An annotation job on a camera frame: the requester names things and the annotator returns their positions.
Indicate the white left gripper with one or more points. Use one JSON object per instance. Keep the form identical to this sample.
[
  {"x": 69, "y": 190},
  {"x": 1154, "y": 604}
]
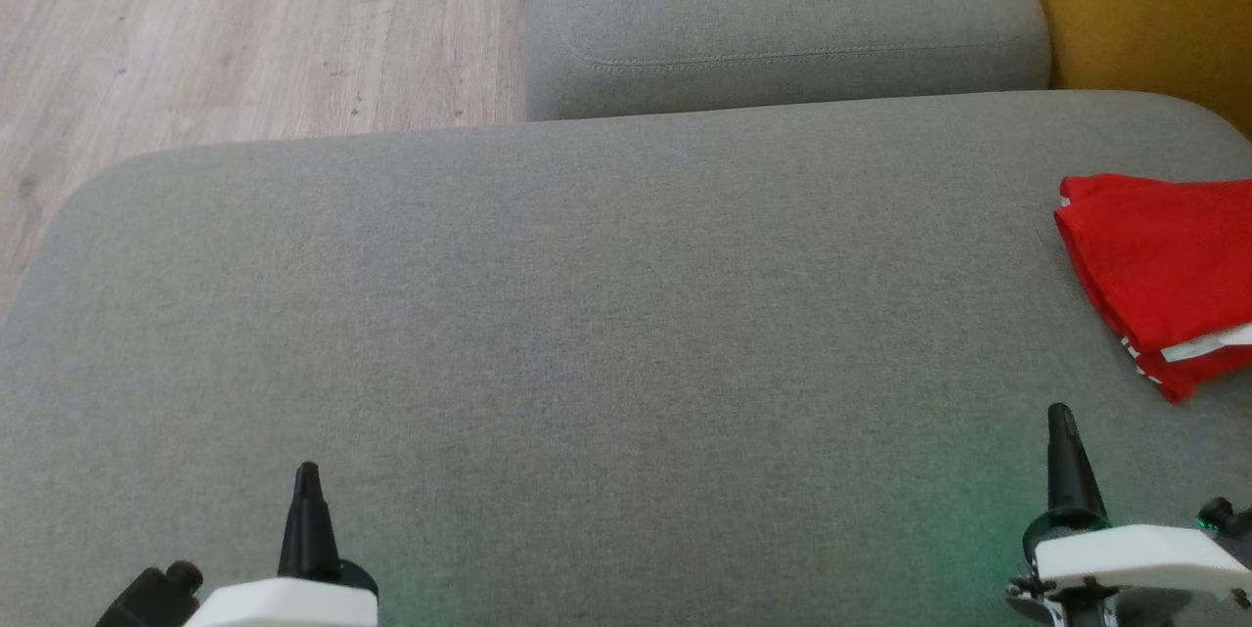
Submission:
[{"x": 284, "y": 605}]

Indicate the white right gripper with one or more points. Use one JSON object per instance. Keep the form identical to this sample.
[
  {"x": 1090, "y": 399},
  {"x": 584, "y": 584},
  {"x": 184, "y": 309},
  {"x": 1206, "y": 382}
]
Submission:
[{"x": 1144, "y": 559}]

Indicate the red shorts with white trim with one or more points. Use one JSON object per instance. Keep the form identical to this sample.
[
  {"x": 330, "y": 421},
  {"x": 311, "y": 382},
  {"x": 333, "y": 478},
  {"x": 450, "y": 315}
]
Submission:
[{"x": 1154, "y": 255}]

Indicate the black right wrist plug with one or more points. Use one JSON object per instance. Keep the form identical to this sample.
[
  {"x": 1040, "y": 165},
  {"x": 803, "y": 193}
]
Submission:
[{"x": 1218, "y": 513}]

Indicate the black wrist plug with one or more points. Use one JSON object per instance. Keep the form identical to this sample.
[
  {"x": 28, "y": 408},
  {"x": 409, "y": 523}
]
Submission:
[
  {"x": 1218, "y": 513},
  {"x": 152, "y": 598}
]

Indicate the black left wrist plug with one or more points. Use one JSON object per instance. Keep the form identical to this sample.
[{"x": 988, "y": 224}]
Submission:
[{"x": 152, "y": 598}]

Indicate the large grey sofa seat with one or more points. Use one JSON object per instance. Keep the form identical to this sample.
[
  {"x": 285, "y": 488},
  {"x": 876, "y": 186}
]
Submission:
[{"x": 587, "y": 363}]

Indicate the yellow sofa backrest cushion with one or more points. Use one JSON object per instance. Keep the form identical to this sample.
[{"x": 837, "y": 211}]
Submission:
[{"x": 1144, "y": 11}]

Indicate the grey sofa seat cushion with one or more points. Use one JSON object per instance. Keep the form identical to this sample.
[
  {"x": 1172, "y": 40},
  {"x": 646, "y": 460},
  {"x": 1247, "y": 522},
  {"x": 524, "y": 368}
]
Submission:
[{"x": 782, "y": 11}]

